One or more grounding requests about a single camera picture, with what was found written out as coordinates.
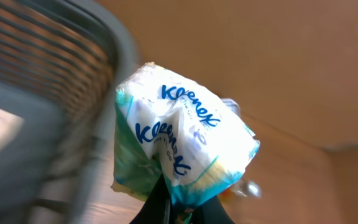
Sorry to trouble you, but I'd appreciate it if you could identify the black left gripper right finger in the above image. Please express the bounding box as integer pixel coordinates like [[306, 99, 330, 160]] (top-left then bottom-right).
[[191, 196, 234, 224]]

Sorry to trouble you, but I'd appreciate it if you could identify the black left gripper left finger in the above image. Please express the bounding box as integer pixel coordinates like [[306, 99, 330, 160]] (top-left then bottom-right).
[[130, 175, 171, 224]]

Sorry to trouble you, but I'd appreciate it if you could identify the Kleenex tissue pack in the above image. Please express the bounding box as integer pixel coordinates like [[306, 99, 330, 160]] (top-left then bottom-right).
[[112, 63, 260, 208]]

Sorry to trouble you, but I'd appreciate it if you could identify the grey plastic basket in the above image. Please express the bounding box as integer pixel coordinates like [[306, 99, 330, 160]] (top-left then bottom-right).
[[0, 0, 137, 223]]

